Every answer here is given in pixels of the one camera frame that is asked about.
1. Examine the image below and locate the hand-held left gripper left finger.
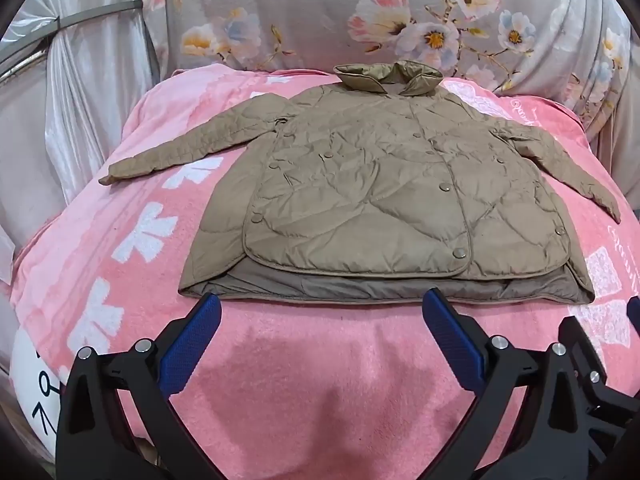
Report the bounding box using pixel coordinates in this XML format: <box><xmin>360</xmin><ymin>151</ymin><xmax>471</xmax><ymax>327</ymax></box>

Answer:
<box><xmin>55</xmin><ymin>292</ymin><xmax>223</xmax><ymax>480</ymax></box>

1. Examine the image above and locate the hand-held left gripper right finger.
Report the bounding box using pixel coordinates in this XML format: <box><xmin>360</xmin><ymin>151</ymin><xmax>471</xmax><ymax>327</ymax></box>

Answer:
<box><xmin>421</xmin><ymin>289</ymin><xmax>592</xmax><ymax>480</ymax></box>

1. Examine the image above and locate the tan quilted jacket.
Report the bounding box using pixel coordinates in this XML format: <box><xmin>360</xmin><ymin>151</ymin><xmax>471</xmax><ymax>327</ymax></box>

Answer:
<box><xmin>98</xmin><ymin>60</ymin><xmax>622</xmax><ymax>306</ymax></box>

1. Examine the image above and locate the pink printed blanket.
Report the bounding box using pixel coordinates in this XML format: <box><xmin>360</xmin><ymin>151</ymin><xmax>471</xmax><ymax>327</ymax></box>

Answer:
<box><xmin>10</xmin><ymin>62</ymin><xmax>640</xmax><ymax>480</ymax></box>

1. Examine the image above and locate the silver satin cloth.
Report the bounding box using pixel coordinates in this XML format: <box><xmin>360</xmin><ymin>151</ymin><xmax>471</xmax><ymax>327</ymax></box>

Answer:
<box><xmin>0</xmin><ymin>0</ymin><xmax>168</xmax><ymax>361</ymax></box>

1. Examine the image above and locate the grey floral blanket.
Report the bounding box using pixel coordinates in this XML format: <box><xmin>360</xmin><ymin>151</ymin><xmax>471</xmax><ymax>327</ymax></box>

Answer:
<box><xmin>141</xmin><ymin>0</ymin><xmax>633</xmax><ymax>126</ymax></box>

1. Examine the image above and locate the grey curved rod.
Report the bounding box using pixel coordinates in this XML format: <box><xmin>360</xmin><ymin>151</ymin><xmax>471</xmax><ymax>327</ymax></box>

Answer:
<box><xmin>0</xmin><ymin>2</ymin><xmax>143</xmax><ymax>68</ymax></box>

